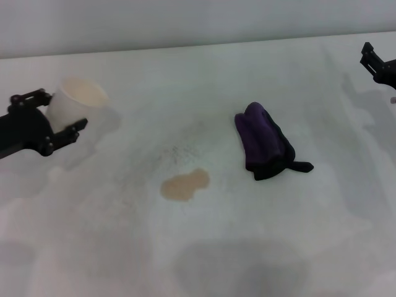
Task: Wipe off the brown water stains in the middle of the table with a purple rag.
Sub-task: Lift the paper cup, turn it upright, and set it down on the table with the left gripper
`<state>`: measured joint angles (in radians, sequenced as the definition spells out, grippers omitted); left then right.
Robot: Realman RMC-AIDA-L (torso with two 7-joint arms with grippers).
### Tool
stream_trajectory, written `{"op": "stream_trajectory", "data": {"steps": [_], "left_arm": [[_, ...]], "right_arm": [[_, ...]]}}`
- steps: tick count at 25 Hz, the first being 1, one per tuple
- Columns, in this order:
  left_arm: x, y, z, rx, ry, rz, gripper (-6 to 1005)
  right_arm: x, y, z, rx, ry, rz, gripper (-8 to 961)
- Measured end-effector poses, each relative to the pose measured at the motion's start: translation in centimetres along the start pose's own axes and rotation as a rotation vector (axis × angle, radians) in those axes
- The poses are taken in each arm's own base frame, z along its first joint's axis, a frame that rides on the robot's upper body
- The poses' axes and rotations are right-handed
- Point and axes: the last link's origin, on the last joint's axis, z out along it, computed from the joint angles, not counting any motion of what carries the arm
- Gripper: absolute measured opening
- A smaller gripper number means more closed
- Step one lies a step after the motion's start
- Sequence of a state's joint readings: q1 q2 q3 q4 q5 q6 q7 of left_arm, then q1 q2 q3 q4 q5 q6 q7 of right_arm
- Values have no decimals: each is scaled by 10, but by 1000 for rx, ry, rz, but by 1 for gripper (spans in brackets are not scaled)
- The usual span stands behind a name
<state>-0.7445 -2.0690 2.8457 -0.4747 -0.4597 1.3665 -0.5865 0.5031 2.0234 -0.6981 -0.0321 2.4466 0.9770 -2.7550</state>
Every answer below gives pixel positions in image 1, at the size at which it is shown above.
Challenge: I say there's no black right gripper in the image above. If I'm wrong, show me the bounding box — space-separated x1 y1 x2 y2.
359 42 396 91

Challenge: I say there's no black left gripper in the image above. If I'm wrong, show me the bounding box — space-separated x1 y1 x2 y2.
10 88 88 158

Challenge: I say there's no white paper cup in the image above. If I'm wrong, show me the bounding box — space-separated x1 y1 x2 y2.
45 77 110 131

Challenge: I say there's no purple and black rag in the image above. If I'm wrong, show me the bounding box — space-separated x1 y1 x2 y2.
234 101 315 182

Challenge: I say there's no brown water stain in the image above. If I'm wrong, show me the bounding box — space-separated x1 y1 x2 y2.
160 168 210 202

